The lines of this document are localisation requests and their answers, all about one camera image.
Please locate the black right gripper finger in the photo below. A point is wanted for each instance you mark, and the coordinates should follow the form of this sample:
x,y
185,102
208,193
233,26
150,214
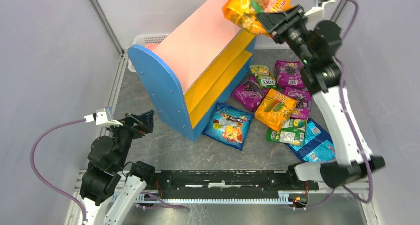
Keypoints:
x,y
292,15
276,29

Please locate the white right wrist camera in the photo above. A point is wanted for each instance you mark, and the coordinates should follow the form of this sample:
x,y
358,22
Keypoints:
x,y
317,12

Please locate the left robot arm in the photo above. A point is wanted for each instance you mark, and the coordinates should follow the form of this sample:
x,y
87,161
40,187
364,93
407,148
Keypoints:
x,y
106,161

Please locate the purple candy bag top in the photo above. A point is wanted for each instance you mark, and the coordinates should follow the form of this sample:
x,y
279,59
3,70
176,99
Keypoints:
x,y
288,74

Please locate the blue Slendy candy bag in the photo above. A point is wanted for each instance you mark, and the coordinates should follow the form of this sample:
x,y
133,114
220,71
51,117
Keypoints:
x,y
228,125

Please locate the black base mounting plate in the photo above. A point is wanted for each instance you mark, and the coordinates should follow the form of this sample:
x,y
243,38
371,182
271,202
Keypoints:
x,y
224,184

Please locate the white plastic basket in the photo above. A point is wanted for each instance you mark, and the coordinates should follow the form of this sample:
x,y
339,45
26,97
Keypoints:
x,y
147,39

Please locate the purple candy bag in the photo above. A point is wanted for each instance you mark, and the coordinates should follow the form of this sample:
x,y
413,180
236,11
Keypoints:
x,y
288,74
249,94
304,100

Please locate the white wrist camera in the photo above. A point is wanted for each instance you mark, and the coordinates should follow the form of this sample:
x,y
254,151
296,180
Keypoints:
x,y
317,12
103,117

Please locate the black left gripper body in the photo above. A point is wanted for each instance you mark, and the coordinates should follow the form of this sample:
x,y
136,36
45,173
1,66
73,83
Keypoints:
x,y
131,125

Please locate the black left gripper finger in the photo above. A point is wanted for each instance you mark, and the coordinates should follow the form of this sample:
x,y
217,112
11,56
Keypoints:
x,y
145,119
143,128

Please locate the orange candy bag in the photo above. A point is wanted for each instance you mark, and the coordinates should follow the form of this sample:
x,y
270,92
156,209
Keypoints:
x,y
243,12
275,109

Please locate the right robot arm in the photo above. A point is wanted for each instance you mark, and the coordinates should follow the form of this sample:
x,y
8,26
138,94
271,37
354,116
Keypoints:
x,y
324,79

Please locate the white slotted cable duct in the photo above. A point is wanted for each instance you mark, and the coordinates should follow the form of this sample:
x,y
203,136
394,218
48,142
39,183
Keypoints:
x,y
282,199

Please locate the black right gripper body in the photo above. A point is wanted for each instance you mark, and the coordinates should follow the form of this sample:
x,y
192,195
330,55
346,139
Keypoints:
x,y
282,25

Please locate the yellow green Fox's candy bag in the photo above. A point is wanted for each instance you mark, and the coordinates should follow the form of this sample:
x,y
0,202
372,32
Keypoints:
x,y
263,76

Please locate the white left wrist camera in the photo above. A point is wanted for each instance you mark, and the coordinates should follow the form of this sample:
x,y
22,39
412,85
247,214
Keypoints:
x,y
103,117

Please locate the purple candy bag left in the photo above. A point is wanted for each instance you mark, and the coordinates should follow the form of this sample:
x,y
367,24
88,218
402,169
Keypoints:
x,y
249,94

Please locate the blue pink yellow shelf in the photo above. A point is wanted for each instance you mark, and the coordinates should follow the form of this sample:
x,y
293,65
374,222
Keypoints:
x,y
197,65

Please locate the purple candy bag right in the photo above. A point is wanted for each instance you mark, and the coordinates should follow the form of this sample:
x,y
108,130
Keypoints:
x,y
304,100

